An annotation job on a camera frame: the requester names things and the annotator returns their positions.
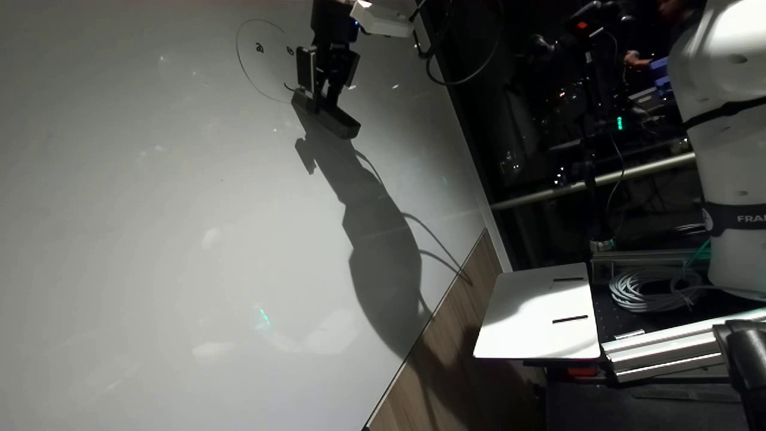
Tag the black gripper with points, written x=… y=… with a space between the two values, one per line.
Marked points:
x=333 y=25

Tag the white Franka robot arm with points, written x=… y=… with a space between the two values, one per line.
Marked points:
x=726 y=119

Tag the black smiley face drawing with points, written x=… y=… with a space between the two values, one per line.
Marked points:
x=259 y=45

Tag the large white board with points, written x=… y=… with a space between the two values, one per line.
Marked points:
x=159 y=240

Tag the long metal bar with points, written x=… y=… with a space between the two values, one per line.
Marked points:
x=589 y=183

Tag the blue lit screen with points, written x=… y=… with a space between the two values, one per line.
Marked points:
x=661 y=75

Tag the white tray shelf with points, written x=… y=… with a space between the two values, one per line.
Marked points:
x=542 y=336

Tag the aluminium extrusion rail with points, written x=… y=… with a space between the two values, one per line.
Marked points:
x=661 y=347

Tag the dark cylinder post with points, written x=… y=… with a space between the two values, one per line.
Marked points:
x=746 y=374

